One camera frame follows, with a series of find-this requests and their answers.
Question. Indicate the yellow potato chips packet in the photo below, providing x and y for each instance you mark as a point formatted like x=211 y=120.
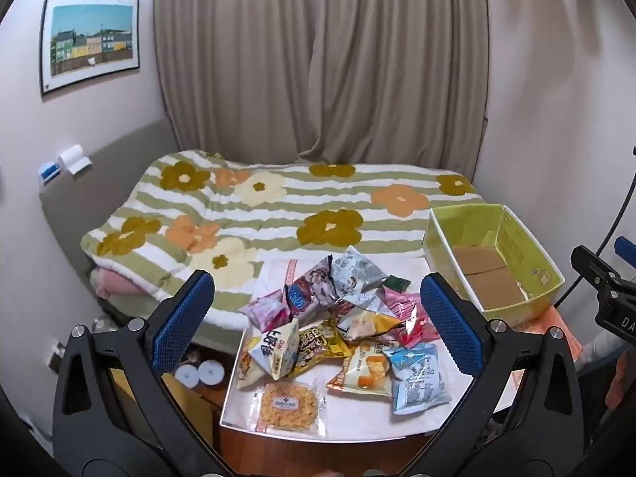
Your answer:
x=367 y=325

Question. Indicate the beige curtain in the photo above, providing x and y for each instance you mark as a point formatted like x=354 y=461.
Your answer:
x=318 y=59

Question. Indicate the small pink snack packet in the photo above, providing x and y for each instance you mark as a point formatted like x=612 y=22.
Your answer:
x=263 y=310

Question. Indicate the grey blue snack packet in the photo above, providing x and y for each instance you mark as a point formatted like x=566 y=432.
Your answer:
x=355 y=271

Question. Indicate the waffle cookie clear packet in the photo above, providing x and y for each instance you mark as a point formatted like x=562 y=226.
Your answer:
x=290 y=405

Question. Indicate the pink white snack packet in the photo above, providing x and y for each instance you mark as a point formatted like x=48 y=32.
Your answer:
x=412 y=315

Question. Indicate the white paper roll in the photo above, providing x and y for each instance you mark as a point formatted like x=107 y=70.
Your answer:
x=74 y=159

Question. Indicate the white blue snack packet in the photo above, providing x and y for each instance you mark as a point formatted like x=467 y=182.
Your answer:
x=273 y=350

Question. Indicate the blue white small box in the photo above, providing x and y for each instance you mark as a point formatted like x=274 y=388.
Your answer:
x=49 y=173

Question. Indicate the orange white chips packet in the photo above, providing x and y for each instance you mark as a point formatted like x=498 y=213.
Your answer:
x=362 y=370

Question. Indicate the framed houses picture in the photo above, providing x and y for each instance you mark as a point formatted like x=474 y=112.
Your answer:
x=89 y=39

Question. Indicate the silver crumpled snack packet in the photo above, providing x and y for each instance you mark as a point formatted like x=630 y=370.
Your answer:
x=357 y=302

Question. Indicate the grey bed headboard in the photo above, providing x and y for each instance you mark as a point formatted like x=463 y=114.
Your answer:
x=99 y=169

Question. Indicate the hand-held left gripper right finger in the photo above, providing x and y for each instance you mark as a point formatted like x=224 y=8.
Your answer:
x=449 y=323

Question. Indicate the dark green snack packet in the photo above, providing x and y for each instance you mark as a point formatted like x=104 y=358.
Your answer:
x=396 y=283

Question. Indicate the pink folded blanket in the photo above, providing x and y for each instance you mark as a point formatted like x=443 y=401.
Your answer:
x=117 y=283

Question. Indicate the green cardboard box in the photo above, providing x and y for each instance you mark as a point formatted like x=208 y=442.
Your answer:
x=526 y=243

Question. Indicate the cream snack packet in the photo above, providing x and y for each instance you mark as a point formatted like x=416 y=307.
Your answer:
x=244 y=370

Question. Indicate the blue red cartoon snack packet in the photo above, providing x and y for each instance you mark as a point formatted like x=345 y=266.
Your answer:
x=305 y=290

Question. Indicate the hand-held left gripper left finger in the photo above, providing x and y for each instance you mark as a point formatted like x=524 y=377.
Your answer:
x=184 y=318

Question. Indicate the light blue snack packet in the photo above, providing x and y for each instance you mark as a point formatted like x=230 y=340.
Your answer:
x=420 y=382

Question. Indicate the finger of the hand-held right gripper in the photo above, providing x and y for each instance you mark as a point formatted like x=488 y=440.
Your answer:
x=594 y=266
x=626 y=247

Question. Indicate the yellow cartoon snack packet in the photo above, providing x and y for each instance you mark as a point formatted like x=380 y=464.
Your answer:
x=318 y=345

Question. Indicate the floral striped blanket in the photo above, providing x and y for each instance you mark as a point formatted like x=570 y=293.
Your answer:
x=278 y=213

